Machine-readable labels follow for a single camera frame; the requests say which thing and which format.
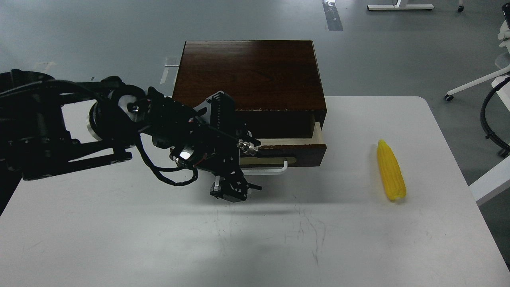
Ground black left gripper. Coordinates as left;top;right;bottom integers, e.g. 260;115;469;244
139;87;262;203

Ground wooden drawer with white handle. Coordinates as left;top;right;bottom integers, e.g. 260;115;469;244
240;122;327;176

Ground yellow corn cob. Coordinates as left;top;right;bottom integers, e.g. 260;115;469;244
377;139;407;201

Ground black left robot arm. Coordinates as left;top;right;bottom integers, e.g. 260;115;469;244
1;69;262;203

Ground dark wooden drawer cabinet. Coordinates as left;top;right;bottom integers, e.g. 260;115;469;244
173;40;327;139

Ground white floor tape marks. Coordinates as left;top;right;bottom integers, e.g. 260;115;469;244
159;56;181;85

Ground grey floor tape strip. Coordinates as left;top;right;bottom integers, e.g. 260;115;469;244
321;0;344;31

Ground white table leg base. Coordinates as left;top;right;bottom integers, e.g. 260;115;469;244
367;0;435;11

